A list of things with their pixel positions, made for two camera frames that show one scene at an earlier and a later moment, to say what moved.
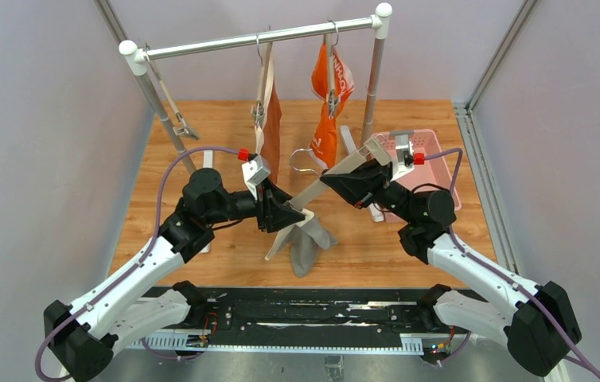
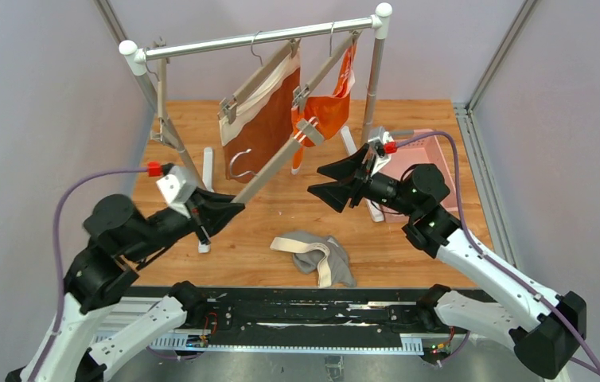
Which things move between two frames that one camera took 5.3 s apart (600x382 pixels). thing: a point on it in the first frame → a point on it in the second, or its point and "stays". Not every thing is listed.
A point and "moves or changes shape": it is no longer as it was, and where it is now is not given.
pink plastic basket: [432, 174] stays
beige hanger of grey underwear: [298, 216] → [308, 132]
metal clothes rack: [139, 56] stays
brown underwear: [271, 140] moves or changes shape
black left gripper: [266, 208] → [197, 213]
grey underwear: [305, 240] moves or changes shape
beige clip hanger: [183, 130] → [162, 133]
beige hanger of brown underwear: [259, 109] → [225, 105]
